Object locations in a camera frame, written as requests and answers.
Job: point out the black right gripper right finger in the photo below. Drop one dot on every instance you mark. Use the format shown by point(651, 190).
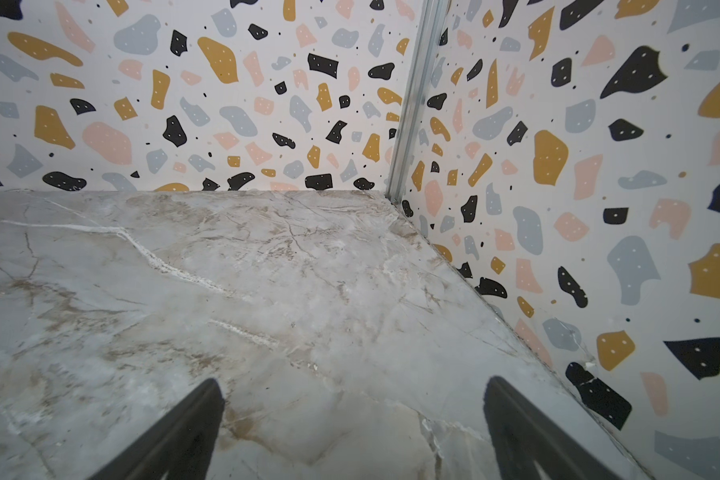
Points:
point(527, 443)

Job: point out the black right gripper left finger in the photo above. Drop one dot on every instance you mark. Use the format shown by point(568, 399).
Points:
point(178, 446)

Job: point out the right corner aluminium post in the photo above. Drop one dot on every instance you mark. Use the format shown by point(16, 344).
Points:
point(431, 26)

